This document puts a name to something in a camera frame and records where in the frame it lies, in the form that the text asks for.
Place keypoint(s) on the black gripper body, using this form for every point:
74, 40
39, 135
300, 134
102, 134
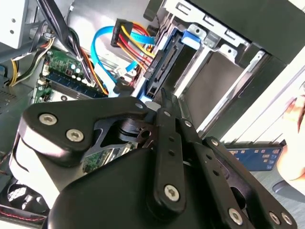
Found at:
107, 202

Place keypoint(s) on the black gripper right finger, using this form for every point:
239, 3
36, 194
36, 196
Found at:
214, 171

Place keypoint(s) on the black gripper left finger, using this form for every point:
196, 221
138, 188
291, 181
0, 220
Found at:
71, 119

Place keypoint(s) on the hard disk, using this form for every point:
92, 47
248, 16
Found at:
164, 62

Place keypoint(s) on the person's hand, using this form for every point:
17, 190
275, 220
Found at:
295, 157

